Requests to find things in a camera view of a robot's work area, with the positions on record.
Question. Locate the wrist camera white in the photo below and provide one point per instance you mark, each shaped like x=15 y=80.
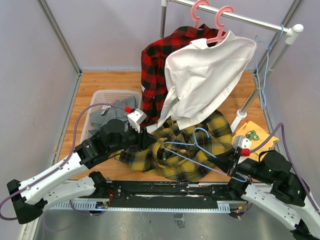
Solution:
x=136 y=118
x=243 y=143

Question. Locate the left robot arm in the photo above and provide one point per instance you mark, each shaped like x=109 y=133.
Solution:
x=30 y=197

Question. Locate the blue wire hanger with plaid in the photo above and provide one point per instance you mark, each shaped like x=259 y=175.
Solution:
x=200 y=153

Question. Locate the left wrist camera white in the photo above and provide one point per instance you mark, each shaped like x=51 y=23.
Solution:
x=136 y=118

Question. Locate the pink plastic hanger right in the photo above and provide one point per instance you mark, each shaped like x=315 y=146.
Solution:
x=220 y=27

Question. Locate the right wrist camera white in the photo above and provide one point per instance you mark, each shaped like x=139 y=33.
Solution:
x=243 y=143

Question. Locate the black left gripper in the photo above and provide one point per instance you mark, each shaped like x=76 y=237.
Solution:
x=144 y=140

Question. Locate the metal clothes rack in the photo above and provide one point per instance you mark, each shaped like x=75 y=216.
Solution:
x=266 y=65

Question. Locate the red black plaid shirt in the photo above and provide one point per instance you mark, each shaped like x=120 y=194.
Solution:
x=153 y=58

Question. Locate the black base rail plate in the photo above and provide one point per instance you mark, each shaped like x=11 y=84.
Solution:
x=162 y=195

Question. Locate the yellow plaid flannel shirt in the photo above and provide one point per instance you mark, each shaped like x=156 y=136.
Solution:
x=157 y=161

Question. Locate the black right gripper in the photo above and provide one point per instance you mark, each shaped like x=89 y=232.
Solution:
x=224 y=159

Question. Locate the grey button-up shirt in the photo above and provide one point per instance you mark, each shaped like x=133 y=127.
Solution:
x=101 y=116

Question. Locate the white plastic laundry basket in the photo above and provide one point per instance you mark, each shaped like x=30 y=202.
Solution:
x=107 y=98

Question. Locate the white shirt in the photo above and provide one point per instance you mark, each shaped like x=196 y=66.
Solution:
x=199 y=78

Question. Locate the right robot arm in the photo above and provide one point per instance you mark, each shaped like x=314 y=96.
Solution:
x=271 y=185

